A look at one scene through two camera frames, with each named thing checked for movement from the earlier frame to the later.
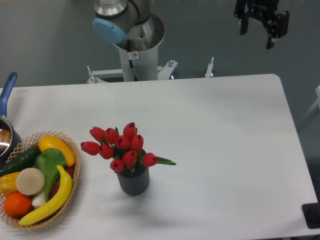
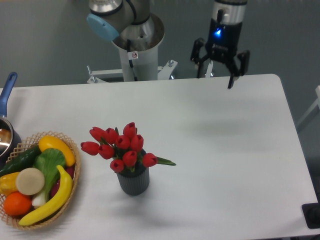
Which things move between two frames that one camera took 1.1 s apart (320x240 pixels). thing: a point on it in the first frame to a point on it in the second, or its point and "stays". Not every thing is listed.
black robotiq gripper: [264, 11] to [222, 44]
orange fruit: [17, 204] stays
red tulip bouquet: [125, 147] stays
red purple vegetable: [69, 171] stays
